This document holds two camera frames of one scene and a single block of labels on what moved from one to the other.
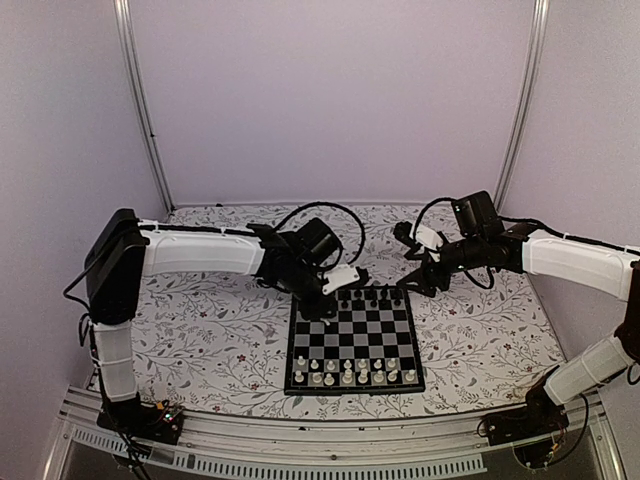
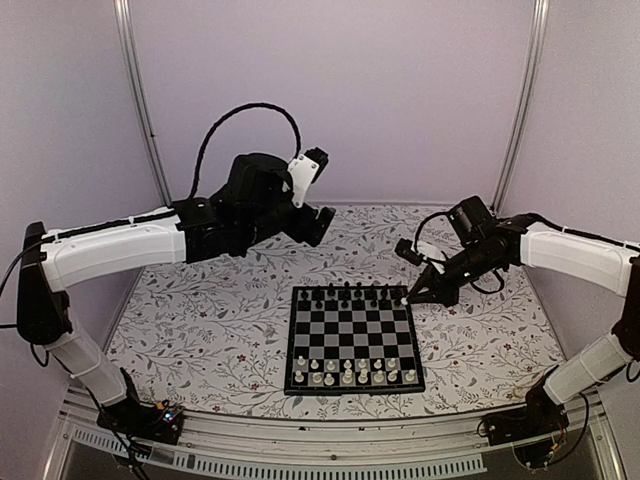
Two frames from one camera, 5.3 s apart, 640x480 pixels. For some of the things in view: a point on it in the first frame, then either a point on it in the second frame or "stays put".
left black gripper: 317,311 → 301,231
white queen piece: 348,376 stays put
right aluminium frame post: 541,11 stays put
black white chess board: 369,347 stays put
